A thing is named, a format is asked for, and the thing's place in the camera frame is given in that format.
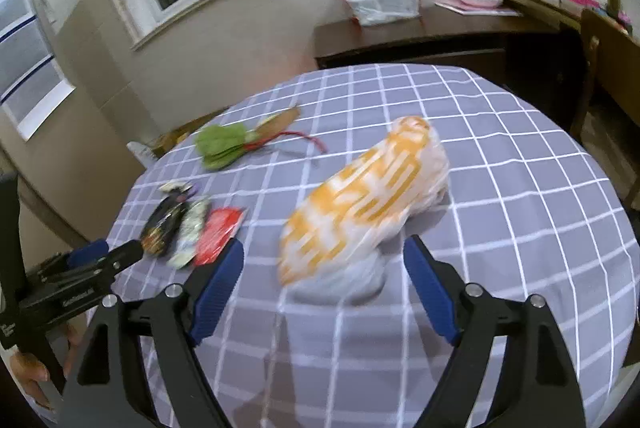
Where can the round table with checked cloth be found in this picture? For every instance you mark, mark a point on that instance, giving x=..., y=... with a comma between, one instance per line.
x=500, y=208

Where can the pink place mat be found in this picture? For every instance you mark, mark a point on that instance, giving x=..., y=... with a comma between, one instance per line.
x=480, y=10

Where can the small red wrapper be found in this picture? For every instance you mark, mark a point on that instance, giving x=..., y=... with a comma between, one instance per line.
x=217, y=233

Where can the dark snack packet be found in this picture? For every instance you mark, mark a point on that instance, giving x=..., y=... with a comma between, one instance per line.
x=160, y=228

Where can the silver green wrapper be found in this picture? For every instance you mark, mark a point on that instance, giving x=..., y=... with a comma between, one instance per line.
x=190, y=233

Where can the wooden chair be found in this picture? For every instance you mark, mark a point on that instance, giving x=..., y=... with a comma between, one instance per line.
x=595, y=58

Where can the wooden desk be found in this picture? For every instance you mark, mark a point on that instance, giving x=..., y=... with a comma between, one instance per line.
x=620, y=58

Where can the pink plate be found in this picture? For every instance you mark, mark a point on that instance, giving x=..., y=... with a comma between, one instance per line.
x=492, y=0

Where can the yellow and white plastic bag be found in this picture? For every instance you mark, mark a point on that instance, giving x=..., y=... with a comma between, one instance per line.
x=360, y=208

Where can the white printed sheet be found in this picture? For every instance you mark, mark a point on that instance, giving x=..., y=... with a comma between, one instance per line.
x=40, y=103

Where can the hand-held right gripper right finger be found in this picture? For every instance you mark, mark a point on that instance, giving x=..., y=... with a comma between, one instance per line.
x=430, y=288

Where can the large cardboard box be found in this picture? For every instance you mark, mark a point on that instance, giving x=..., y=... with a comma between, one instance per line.
x=175, y=133

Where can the dark wooden side table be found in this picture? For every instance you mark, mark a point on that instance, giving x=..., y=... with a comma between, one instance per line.
x=400, y=35

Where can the brown flat scrap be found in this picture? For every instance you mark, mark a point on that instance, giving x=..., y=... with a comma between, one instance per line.
x=280, y=122

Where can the green leafy vegetable scrap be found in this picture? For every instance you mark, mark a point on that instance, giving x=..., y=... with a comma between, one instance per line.
x=220, y=145

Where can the person's left hand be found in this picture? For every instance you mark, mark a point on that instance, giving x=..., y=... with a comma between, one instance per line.
x=30, y=373

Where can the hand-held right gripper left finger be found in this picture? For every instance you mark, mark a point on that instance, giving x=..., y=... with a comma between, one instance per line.
x=217, y=288

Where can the white patterned card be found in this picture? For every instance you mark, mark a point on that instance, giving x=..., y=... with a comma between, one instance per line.
x=139, y=154

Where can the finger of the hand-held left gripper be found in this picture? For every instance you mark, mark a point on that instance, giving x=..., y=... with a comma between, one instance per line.
x=125, y=253
x=90, y=253

